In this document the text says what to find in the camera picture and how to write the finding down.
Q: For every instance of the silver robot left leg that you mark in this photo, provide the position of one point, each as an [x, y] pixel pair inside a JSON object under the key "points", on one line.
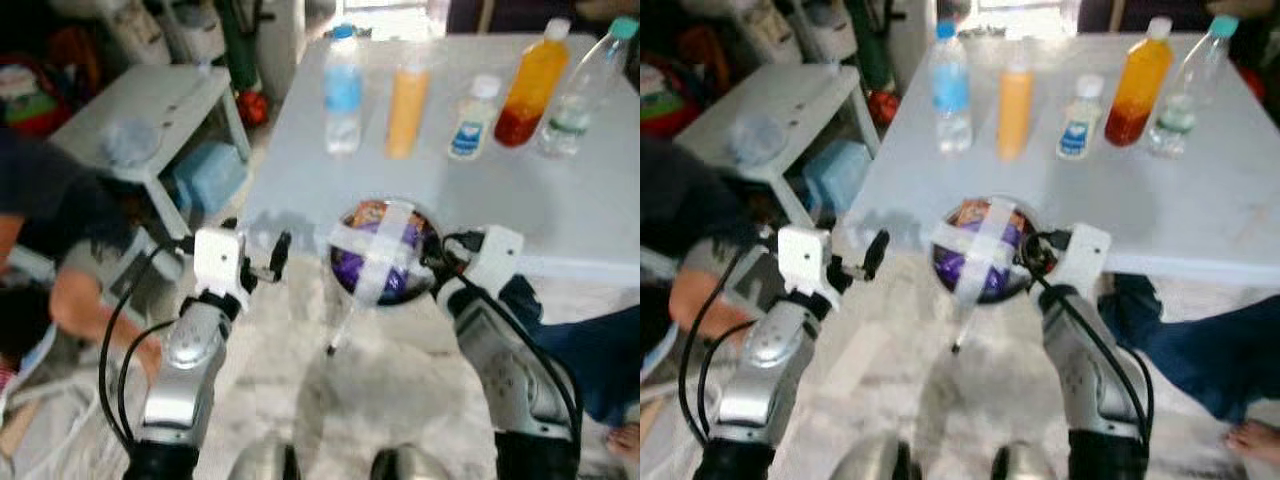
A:
{"points": [[262, 462], [870, 460]]}

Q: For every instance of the large orange red drink bottle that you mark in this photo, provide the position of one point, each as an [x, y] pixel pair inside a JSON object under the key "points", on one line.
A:
{"points": [[1140, 85], [535, 85]]}

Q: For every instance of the bare person forearm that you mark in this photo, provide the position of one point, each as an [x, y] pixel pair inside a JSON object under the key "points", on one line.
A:
{"points": [[700, 300], [90, 305]]}

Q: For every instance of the small white bottle blue label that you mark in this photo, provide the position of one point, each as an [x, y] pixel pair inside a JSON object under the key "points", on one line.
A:
{"points": [[1080, 130], [470, 130]]}

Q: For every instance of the dark orange bag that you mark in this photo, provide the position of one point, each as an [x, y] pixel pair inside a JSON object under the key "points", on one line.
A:
{"points": [[705, 55], [75, 55]]}

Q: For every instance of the light blue box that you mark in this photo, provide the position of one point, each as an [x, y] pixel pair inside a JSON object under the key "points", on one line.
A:
{"points": [[838, 175], [208, 175]]}

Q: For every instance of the green red toy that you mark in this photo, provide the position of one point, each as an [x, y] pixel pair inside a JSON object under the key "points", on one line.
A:
{"points": [[665, 105], [30, 105]]}

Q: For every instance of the silver robot leg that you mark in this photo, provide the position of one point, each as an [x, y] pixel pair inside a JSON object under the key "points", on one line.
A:
{"points": [[405, 464], [262, 462], [870, 460], [1025, 464]]}

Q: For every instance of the silver robot right leg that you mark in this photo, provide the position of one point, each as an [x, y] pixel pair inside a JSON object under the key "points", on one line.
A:
{"points": [[1025, 464], [405, 464]]}

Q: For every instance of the person in blue jeans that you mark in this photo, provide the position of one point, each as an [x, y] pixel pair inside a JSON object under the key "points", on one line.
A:
{"points": [[1200, 350], [590, 350]]}

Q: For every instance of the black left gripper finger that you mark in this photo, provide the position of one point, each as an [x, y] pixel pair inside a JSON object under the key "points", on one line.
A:
{"points": [[281, 252], [878, 252]]}

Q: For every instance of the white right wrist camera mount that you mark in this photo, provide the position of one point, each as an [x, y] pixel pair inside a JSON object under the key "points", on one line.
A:
{"points": [[495, 255], [1085, 255]]}

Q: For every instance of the water bottle blue label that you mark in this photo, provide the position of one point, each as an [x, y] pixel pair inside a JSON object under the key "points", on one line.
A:
{"points": [[951, 95], [343, 95]]}

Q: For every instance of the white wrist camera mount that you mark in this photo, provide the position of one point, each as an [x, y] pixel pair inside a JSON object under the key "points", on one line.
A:
{"points": [[218, 258], [495, 255], [805, 258], [1085, 255]]}

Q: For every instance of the clear plastic cup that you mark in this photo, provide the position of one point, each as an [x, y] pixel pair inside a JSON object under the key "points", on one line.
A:
{"points": [[760, 138], [128, 142]]}

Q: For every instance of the person in dark shirt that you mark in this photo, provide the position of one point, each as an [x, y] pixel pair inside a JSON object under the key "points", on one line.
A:
{"points": [[50, 190], [680, 200]]}

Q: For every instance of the purple bowl with white tape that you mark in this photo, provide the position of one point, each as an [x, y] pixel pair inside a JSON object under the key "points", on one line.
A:
{"points": [[950, 268], [350, 270]]}

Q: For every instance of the orange juice bottle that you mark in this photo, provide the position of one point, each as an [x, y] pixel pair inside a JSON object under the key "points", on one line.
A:
{"points": [[407, 110], [1014, 110]]}

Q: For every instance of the clear bottle teal cap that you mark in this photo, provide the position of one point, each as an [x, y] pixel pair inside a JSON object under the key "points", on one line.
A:
{"points": [[1185, 105], [575, 105]]}

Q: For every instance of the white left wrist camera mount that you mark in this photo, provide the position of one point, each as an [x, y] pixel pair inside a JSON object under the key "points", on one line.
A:
{"points": [[805, 258], [218, 258]]}

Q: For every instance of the white low shelf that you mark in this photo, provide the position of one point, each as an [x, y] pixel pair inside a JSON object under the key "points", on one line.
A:
{"points": [[800, 95], [170, 95]]}

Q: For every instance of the thin white stick black tip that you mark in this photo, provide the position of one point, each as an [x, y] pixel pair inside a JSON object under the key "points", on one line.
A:
{"points": [[340, 332], [965, 330]]}

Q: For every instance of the red ball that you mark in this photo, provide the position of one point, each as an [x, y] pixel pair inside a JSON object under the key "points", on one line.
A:
{"points": [[253, 108], [882, 107]]}

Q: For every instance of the dark green pole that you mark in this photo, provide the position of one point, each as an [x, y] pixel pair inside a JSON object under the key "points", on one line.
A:
{"points": [[870, 50], [240, 50]]}

